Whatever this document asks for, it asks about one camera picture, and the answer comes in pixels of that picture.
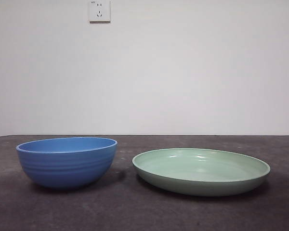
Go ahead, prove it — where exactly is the green round plate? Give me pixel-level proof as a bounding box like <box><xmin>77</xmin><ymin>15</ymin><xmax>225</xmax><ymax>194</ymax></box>
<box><xmin>131</xmin><ymin>148</ymin><xmax>272</xmax><ymax>197</ymax></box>

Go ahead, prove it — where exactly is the blue ribbed bowl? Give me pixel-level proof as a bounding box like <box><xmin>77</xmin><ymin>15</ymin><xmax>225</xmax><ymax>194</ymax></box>
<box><xmin>15</xmin><ymin>137</ymin><xmax>118</xmax><ymax>189</ymax></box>

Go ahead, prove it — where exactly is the white wall socket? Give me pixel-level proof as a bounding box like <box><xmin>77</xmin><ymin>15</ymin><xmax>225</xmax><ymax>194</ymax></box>
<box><xmin>88</xmin><ymin>0</ymin><xmax>111</xmax><ymax>24</ymax></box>

